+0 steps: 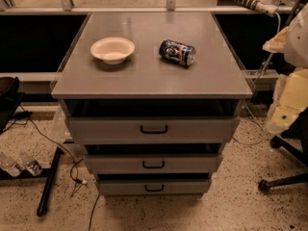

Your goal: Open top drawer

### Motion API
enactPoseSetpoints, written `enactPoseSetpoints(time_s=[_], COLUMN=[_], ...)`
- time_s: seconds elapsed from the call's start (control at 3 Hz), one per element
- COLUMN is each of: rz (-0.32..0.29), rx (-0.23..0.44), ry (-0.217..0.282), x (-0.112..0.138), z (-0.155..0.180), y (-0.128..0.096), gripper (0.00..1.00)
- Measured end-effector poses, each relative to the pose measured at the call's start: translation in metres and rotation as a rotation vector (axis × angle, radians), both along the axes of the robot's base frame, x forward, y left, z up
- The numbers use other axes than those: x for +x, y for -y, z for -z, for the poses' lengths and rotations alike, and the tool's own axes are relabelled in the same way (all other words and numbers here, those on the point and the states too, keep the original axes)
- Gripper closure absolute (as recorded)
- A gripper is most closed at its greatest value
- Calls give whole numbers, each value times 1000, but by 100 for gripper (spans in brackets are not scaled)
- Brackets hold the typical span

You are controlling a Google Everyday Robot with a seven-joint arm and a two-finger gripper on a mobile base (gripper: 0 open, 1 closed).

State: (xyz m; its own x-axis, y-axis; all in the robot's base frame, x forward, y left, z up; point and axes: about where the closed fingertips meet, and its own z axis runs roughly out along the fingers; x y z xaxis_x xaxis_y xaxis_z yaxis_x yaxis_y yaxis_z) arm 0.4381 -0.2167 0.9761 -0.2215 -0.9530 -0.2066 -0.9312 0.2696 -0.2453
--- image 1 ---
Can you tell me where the white cable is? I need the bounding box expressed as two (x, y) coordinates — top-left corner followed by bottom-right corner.
(232, 12), (283, 146)

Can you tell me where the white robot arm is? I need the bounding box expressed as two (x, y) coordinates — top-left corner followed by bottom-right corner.
(263, 5), (308, 135)

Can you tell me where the clear plastic bottle left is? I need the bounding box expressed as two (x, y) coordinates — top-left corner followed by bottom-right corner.
(0, 153), (22, 177)

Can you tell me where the grey top drawer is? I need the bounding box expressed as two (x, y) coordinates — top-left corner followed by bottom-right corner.
(66, 116), (240, 145)

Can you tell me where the grey drawer cabinet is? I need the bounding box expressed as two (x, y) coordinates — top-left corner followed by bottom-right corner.
(52, 13), (251, 184)

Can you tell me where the white power strip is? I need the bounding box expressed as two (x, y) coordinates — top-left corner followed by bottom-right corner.
(233, 0), (278, 16)

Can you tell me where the grey bottom drawer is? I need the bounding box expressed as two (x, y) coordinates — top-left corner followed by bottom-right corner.
(96, 179), (212, 196)

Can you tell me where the grey drawer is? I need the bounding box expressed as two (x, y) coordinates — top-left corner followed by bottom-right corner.
(96, 179), (212, 196)
(85, 154), (222, 174)
(66, 116), (240, 145)

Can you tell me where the black floor stand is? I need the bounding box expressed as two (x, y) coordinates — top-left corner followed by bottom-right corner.
(0, 147), (64, 217)

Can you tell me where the blue soda can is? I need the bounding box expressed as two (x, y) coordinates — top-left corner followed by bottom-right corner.
(159, 39), (195, 67)

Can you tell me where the black office chair base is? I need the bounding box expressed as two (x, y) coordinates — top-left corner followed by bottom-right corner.
(258, 115), (308, 194)

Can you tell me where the clear plastic bottle right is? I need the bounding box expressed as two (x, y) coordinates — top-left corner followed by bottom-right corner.
(20, 153), (42, 176)

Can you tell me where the black floor cable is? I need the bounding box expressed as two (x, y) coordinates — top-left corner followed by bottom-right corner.
(3, 104), (101, 231)

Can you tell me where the clear plastic bottle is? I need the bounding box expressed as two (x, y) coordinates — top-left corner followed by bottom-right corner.
(0, 153), (22, 177)
(20, 153), (42, 176)

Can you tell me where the white paper bowl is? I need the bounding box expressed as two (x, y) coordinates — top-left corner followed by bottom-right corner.
(90, 37), (135, 64)

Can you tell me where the grey middle drawer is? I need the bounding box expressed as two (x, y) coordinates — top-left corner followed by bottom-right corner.
(85, 154), (222, 174)

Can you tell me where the black bag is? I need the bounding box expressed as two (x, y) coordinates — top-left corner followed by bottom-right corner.
(0, 77), (24, 133)

